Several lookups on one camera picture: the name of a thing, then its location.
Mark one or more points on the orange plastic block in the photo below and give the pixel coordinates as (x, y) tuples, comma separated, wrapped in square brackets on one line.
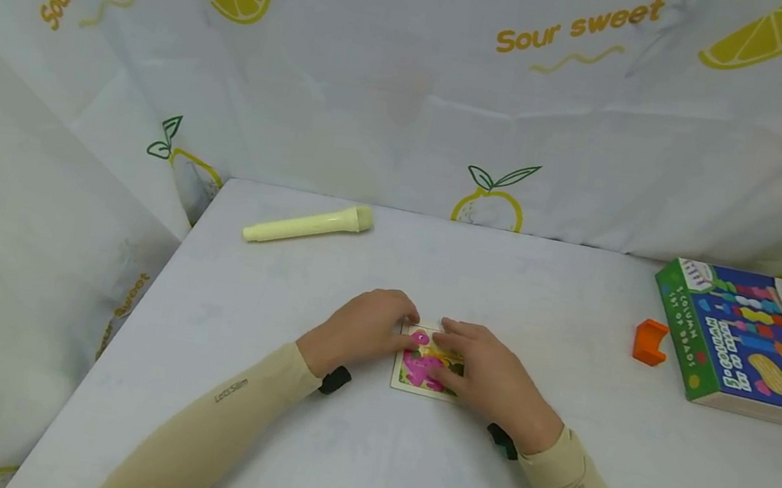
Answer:
[(650, 342)]

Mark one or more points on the person's left hand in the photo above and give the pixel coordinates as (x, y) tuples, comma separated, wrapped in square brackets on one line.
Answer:
[(359, 330)]

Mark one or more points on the colourful bead toy box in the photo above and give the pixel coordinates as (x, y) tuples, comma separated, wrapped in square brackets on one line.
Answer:
[(752, 340)]

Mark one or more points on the person's left forearm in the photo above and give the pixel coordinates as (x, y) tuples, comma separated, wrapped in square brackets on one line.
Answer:
[(210, 436)]

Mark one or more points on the black wrist band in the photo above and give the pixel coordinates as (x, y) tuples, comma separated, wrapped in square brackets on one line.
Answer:
[(502, 441), (334, 379)]

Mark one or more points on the person's right index finger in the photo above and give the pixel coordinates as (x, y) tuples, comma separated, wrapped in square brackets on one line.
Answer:
[(451, 341)]

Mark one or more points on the person's right fingers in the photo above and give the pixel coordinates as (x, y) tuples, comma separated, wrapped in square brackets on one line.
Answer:
[(460, 327)]

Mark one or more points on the person's right hand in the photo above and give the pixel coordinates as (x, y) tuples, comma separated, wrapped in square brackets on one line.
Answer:
[(495, 382)]

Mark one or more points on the pink dinosaur puzzle board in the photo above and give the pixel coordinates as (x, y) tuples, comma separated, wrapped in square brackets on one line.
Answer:
[(422, 367)]

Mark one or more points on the person's left fingers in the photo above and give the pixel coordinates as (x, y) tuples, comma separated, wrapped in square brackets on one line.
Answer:
[(404, 318)]

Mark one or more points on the pale yellow flashlight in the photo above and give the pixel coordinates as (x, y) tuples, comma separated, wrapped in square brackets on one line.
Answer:
[(309, 224)]

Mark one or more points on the person's right thumb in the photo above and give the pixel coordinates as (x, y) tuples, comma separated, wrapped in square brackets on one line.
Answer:
[(443, 376)]

